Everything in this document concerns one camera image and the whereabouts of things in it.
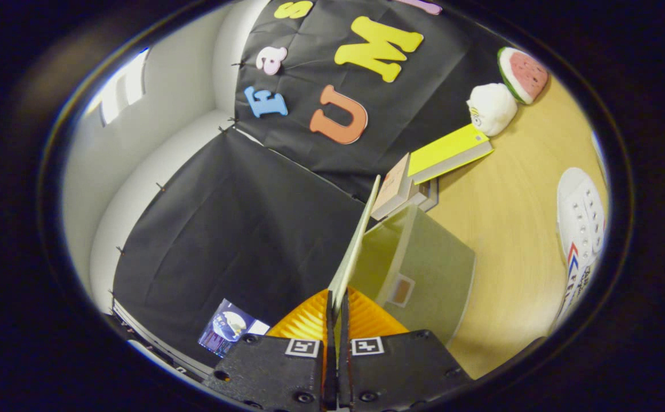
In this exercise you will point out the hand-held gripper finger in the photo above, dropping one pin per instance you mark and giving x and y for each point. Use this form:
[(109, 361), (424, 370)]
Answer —
[(331, 377), (343, 377)]

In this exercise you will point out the white canvas shoe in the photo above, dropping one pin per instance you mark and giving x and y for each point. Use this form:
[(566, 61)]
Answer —
[(581, 217)]

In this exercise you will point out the computer monitor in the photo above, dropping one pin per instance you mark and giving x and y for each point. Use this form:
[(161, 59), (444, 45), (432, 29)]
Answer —
[(223, 329)]

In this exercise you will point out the black backdrop cloth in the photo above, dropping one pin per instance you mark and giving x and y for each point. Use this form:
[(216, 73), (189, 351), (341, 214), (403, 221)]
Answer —
[(241, 240)]

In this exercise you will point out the beige cover book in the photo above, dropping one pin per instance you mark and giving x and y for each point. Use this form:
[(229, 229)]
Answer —
[(392, 191)]

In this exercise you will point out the pale grey book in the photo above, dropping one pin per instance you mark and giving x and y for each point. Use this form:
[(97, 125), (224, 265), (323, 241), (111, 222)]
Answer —
[(433, 194), (421, 197)]

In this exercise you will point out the yellow cover book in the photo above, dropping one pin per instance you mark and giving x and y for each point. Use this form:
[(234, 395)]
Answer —
[(446, 149)]

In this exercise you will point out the white plush toy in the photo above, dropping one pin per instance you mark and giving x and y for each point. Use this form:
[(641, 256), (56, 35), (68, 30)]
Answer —
[(495, 109)]

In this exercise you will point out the ceiling light panel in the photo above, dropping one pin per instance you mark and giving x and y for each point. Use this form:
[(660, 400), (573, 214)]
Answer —
[(123, 91)]

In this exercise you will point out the watermelon slice plush toy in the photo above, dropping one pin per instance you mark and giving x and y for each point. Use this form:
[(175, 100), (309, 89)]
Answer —
[(526, 74)]

